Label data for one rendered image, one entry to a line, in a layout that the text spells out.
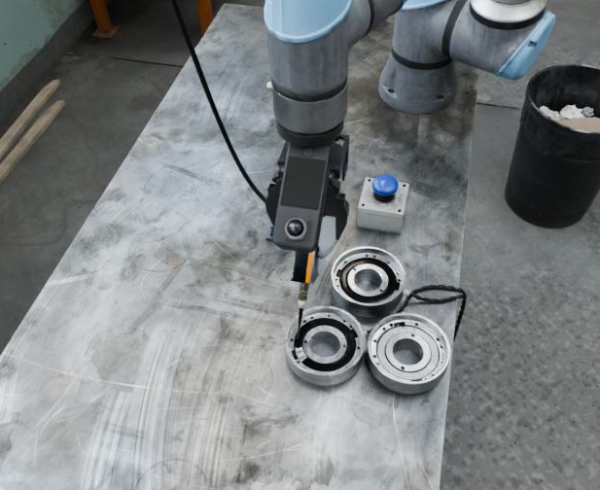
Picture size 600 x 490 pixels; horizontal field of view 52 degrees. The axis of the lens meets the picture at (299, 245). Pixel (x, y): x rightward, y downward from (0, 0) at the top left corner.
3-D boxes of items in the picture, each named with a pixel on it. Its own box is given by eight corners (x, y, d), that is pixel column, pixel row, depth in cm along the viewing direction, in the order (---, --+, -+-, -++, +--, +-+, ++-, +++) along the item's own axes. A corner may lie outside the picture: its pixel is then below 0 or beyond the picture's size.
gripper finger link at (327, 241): (350, 231, 80) (344, 180, 74) (341, 266, 77) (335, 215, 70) (327, 229, 81) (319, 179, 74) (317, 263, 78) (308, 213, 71)
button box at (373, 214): (401, 234, 96) (404, 213, 92) (356, 227, 97) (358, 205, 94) (407, 198, 101) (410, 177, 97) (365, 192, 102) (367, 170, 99)
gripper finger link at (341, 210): (352, 232, 74) (346, 179, 67) (349, 242, 73) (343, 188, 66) (314, 229, 75) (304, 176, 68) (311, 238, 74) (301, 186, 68)
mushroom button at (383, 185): (393, 215, 95) (397, 192, 92) (368, 211, 96) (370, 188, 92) (397, 197, 98) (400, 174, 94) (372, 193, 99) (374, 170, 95)
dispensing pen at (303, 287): (283, 342, 79) (298, 217, 74) (290, 331, 83) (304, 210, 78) (300, 346, 78) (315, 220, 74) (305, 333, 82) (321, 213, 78)
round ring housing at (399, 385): (455, 393, 78) (461, 377, 75) (375, 404, 78) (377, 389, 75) (432, 324, 85) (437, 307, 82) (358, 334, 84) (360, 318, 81)
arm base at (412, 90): (384, 64, 126) (388, 19, 119) (458, 73, 124) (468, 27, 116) (372, 108, 117) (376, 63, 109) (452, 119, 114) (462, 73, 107)
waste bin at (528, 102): (599, 244, 197) (654, 141, 164) (492, 227, 203) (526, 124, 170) (592, 173, 218) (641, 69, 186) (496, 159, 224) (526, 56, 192)
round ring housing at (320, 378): (302, 402, 78) (301, 387, 75) (274, 336, 84) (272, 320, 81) (376, 374, 80) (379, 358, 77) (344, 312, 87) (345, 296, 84)
